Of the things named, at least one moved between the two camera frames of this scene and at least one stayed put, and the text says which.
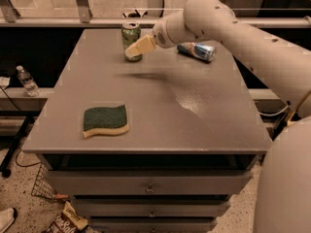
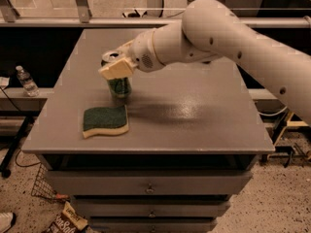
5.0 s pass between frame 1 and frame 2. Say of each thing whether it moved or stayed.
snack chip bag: stayed
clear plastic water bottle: stayed
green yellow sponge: stayed
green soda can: moved
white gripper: moved
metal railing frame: stayed
